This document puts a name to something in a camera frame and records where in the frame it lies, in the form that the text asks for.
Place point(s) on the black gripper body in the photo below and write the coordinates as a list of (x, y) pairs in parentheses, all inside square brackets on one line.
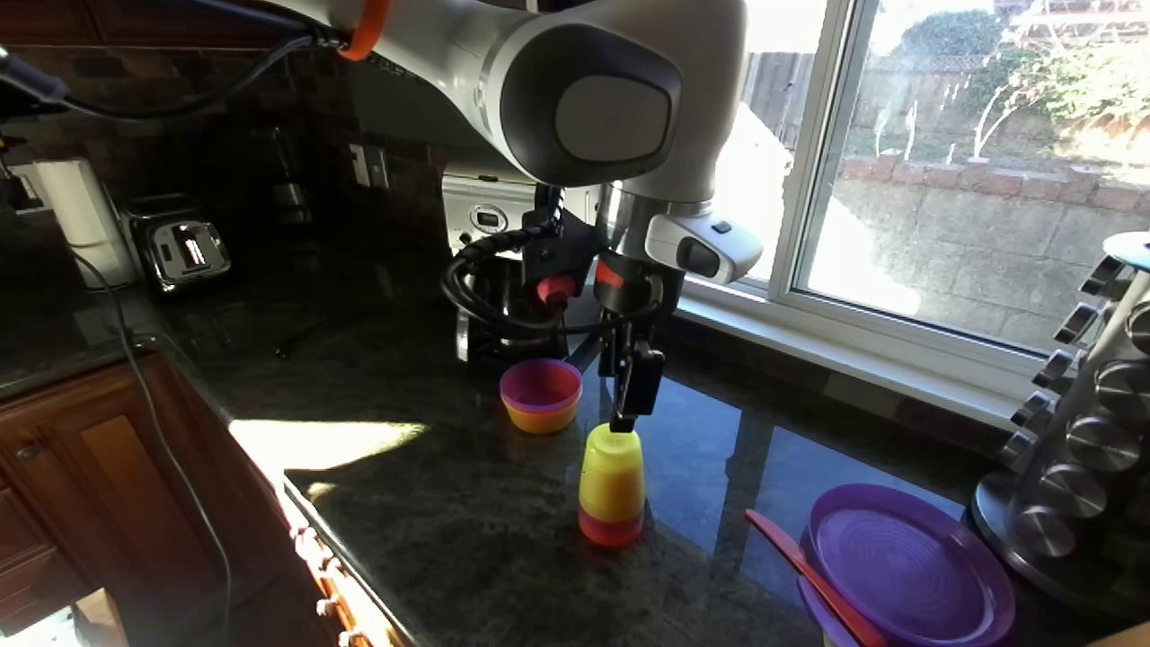
[(635, 291)]

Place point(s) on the yellow-green plastic cup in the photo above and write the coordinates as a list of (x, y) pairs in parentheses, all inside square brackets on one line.
[(612, 472)]

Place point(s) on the orange clip on arm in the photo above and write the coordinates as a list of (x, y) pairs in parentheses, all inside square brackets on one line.
[(364, 29)]

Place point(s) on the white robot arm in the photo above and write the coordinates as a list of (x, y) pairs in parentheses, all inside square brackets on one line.
[(576, 83)]

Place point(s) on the orange plastic cup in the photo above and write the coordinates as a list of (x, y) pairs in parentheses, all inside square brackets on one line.
[(612, 532)]

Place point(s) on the white kitchen appliance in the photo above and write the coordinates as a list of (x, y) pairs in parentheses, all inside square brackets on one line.
[(479, 218)]

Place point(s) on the red plastic spoon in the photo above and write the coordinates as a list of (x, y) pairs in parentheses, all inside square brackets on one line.
[(814, 579)]

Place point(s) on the purple plastic plate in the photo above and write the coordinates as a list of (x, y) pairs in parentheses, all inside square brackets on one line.
[(911, 569)]

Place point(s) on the silver toaster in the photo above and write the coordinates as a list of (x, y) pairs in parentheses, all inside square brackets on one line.
[(180, 248)]

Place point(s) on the brown wooden cabinet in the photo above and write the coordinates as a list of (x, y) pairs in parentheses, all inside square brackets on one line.
[(109, 491)]

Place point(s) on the white paper towel roll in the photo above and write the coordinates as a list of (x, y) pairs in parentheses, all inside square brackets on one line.
[(85, 221)]

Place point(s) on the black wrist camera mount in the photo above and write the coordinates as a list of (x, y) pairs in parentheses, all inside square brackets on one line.
[(561, 257)]

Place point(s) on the white window frame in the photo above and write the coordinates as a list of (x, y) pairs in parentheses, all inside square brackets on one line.
[(814, 155)]

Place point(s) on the wall outlet plate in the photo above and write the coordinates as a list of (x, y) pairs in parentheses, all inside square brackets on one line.
[(364, 166)]

